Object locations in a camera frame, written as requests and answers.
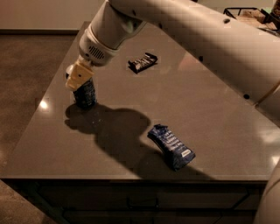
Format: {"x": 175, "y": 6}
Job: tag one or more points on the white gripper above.
{"x": 94, "y": 50}

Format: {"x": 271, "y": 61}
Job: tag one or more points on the blue pepsi can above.
{"x": 85, "y": 95}

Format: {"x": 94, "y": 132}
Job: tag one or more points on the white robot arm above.
{"x": 242, "y": 56}

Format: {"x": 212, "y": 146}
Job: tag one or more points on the black snack bar wrapper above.
{"x": 138, "y": 65}

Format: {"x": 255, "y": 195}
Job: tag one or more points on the blue snack bag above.
{"x": 176, "y": 154}

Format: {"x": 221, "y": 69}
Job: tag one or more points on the dark cabinet drawer handle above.
{"x": 142, "y": 202}

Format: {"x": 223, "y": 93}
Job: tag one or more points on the black wire basket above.
{"x": 255, "y": 17}

